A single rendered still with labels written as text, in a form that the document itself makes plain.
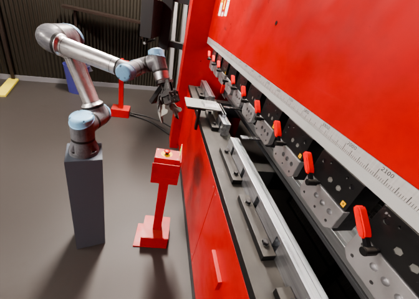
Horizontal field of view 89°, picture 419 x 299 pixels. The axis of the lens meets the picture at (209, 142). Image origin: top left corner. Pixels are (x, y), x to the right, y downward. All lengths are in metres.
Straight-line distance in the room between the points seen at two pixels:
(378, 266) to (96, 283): 1.54
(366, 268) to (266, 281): 0.36
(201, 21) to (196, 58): 0.35
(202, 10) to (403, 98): 2.05
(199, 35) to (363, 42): 1.90
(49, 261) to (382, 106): 1.90
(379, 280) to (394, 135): 0.29
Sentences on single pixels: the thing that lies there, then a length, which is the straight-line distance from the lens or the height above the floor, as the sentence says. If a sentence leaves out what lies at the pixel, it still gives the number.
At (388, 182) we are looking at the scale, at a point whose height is 1.38.
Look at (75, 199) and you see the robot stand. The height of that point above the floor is 0.50.
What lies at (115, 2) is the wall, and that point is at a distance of 4.40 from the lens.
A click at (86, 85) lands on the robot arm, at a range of 1.35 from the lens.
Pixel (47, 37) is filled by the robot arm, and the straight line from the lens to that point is 1.21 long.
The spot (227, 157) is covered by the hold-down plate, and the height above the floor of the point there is 0.91.
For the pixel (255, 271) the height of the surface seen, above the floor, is 0.87.
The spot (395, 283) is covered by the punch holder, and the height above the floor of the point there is 1.24.
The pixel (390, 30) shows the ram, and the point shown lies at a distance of 0.65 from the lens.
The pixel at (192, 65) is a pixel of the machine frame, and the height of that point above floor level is 1.09.
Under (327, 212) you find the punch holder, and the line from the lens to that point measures 0.67.
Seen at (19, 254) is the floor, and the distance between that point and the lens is 2.00.
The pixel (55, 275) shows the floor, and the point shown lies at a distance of 1.85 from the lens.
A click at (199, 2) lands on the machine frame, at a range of 2.40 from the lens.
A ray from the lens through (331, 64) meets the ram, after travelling 0.73.
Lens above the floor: 1.58
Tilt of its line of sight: 30 degrees down
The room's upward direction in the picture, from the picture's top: 15 degrees clockwise
